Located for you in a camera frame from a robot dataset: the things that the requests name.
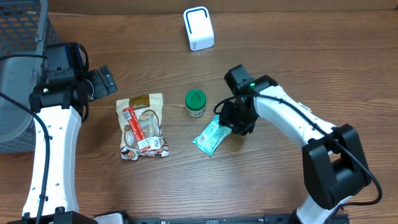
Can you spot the white barcode scanner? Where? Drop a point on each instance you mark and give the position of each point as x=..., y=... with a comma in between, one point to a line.
x=199, y=28

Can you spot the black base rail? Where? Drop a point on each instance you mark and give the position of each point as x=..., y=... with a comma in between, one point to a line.
x=125, y=218

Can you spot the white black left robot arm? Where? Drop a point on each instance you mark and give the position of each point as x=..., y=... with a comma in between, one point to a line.
x=44, y=101

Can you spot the green lid jar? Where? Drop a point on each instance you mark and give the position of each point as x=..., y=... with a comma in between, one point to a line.
x=195, y=102

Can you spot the beige nut snack pouch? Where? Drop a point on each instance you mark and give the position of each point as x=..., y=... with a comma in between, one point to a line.
x=148, y=110

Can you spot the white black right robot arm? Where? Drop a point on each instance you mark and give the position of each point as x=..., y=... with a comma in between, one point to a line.
x=334, y=164

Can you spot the grey plastic mesh basket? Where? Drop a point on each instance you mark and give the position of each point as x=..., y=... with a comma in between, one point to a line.
x=25, y=29

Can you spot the teal snack packet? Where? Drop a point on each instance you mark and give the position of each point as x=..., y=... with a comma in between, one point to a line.
x=212, y=136

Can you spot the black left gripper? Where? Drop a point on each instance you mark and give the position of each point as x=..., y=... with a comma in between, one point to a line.
x=100, y=88

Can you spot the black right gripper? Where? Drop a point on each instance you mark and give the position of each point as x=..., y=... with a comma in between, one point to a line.
x=226, y=120

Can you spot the red snack stick packet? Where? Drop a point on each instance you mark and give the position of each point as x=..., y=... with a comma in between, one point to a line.
x=142, y=143

